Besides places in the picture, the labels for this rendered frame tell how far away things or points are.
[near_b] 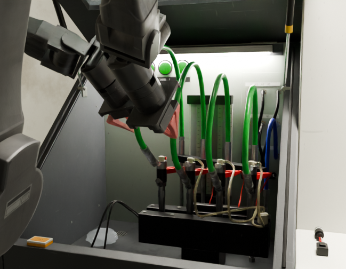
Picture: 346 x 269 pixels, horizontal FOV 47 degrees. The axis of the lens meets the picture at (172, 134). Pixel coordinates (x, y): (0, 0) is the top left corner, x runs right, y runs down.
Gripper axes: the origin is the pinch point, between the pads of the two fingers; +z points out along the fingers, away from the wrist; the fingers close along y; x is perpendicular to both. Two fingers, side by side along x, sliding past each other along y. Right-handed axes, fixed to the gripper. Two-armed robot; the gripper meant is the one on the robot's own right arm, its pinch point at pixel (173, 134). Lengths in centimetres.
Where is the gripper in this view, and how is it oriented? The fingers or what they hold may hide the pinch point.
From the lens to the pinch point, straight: 74.1
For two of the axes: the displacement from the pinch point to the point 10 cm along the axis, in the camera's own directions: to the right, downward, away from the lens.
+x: -8.4, -0.6, 5.3
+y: 3.7, -7.9, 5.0
